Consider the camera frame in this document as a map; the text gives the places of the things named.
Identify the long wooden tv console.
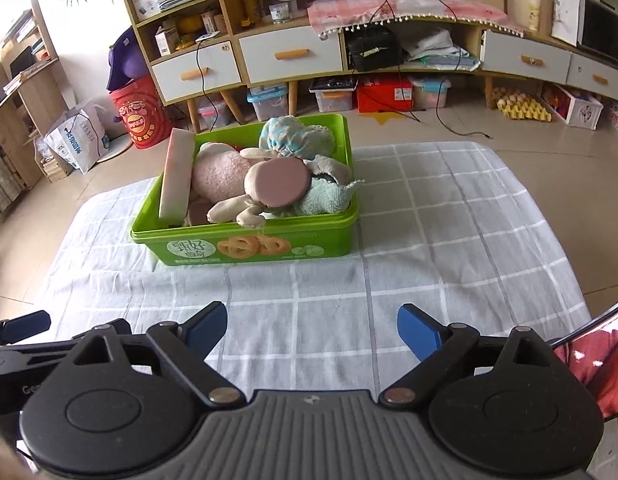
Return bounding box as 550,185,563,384
308,4,618,111

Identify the white paper shopping bag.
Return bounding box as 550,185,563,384
43,100,110,174

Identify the wooden shelf cabinet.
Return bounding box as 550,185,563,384
123,0,346,131

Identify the white checkered tablecloth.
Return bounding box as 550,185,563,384
36,142,590,392

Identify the red cartoon bucket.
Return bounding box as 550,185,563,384
109,75,172,150

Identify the pink fuzzy plush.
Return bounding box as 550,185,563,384
187,142,251,226

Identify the yellow egg carton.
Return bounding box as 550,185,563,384
492,87,552,122

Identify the black lid storage box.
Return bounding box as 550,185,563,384
309,76,358,113

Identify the pink lid storage box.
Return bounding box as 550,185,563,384
196,96,233,131

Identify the blue patterned cloth bundle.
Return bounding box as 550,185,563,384
258,116,336,160

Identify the red fabric chair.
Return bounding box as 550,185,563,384
551,303,618,422

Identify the green plastic bin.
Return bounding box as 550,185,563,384
131,122,359,266

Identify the blue lid storage box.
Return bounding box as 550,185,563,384
247,84,288,122

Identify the pink table runner cloth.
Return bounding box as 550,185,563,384
308,0,525,37

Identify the pink white sponge block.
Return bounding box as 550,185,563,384
158,128,196,226

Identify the beige plush animal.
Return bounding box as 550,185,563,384
207,148,357,229

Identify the white red toy box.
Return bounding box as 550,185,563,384
540,82,603,131

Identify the black bag on shelf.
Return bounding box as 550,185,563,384
345,25,405,73

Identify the red cardboard box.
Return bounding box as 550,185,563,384
356,74,413,114

